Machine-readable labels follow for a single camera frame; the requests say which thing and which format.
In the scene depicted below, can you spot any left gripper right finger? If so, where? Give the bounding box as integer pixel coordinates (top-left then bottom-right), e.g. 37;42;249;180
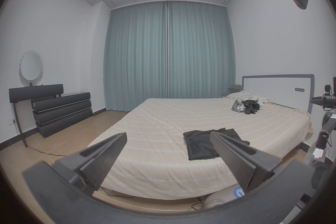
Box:
210;131;283;190

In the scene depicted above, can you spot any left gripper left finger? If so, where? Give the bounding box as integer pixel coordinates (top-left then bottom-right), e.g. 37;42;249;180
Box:
52;132;128;193

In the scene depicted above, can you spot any black garment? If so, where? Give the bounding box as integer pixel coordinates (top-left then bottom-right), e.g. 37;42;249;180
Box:
183;127;250;161

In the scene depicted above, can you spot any pile of clothes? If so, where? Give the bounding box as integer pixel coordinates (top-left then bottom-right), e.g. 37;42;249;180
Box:
231;99;266;115

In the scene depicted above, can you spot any bed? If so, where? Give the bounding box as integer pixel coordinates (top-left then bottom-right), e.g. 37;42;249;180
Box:
87;74;315;201

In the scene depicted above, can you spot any black chest of drawers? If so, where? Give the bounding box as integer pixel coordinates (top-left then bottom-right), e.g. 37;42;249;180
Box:
31;91;93;139

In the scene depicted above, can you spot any white printed pillow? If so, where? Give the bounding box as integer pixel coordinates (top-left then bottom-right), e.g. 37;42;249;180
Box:
225;91;270;104

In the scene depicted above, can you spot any grey bedside table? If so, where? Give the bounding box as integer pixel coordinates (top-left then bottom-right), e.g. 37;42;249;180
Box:
222;84;242;98

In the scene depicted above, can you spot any black dressing table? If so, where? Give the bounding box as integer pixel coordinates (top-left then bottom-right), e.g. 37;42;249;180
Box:
8;83;64;148

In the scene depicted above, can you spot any blue-green curtain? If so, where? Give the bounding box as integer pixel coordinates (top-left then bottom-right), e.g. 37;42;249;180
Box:
167;1;238;99
103;1;169;112

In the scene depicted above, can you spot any black cable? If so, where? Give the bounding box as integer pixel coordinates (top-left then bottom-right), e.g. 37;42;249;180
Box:
26;145;65;157
190;195;205;211

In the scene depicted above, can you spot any round wall mirror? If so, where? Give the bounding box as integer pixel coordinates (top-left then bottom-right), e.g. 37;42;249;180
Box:
19;51;44;87

